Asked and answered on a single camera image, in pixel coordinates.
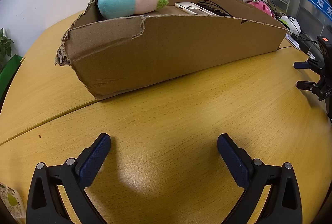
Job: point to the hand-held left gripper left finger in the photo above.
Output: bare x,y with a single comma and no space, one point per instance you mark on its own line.
94,159

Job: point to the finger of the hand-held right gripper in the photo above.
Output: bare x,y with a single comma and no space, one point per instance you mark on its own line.
300,65
306,85

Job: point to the panda plush toy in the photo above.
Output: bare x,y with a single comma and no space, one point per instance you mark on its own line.
291,22

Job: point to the shallow cardboard box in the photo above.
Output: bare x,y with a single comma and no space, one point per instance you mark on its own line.
168,52

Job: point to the white phone case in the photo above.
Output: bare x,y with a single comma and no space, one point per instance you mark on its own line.
189,8

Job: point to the leaf patterned paper cup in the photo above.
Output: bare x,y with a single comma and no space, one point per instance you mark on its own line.
10,200

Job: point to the green cloth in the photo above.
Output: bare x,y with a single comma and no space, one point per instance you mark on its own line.
10,68

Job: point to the green potted plant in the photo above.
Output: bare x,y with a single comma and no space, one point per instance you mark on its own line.
5,44

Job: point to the black sunglasses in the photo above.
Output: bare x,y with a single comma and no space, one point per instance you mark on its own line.
211,8

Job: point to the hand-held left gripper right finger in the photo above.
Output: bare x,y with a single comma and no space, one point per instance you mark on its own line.
233,161

